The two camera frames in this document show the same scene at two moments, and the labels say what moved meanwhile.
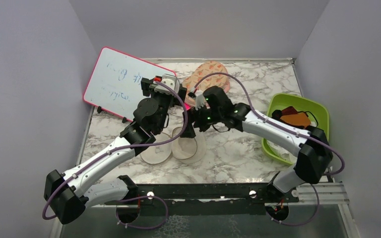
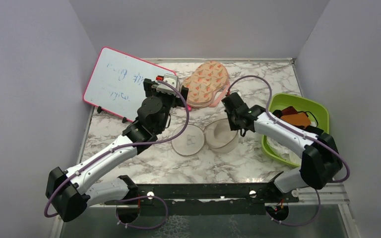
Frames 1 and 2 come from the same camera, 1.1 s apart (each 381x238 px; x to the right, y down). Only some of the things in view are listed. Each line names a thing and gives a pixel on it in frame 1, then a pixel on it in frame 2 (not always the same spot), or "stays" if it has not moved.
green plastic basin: (320, 109) stays
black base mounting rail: (203, 199) stays
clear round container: (188, 150) -> (218, 136)
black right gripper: (199, 123) -> (233, 127)
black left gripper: (147, 83) stays
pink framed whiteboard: (114, 85) stays
